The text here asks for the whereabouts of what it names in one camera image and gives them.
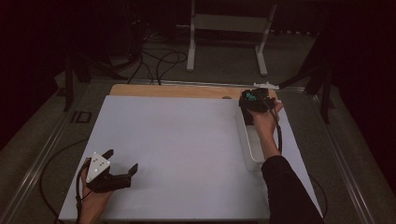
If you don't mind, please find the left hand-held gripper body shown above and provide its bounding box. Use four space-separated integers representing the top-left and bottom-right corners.
86 151 133 193

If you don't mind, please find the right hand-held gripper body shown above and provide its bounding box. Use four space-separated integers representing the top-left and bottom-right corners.
238 81 280 114

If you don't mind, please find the white long plastic bin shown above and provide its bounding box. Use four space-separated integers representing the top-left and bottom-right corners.
235 102 269 172

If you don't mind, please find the person's right hand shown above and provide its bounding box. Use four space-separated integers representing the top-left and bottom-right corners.
252 100 285 142

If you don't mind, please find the person's left hand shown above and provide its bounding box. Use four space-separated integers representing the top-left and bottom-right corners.
78 161 114 223

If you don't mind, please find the white table board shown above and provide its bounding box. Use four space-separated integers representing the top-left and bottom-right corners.
58 94 324 222

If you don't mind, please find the black tripod stand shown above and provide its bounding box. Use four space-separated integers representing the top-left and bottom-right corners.
278 62 336 125
63 52 129 113

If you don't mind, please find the wooden table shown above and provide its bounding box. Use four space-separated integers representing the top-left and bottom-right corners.
109 83 278 101

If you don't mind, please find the white metal stand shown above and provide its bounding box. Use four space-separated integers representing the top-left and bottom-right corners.
176 0 278 77

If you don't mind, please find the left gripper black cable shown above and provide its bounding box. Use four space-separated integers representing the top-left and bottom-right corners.
75 158 92 224

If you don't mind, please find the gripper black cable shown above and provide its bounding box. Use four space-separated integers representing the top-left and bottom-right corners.
75 158 92 224
261 92 283 154

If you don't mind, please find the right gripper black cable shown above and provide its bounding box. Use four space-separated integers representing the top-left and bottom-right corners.
261 92 283 154

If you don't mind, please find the thin black cable loop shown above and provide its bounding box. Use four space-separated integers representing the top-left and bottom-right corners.
38 138 90 218
308 174 329 219

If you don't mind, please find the metal floor rail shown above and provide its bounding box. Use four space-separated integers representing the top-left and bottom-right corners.
311 92 376 224
0 82 90 224

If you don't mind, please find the black looped floor cable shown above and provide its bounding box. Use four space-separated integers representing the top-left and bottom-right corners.
154 50 189 86

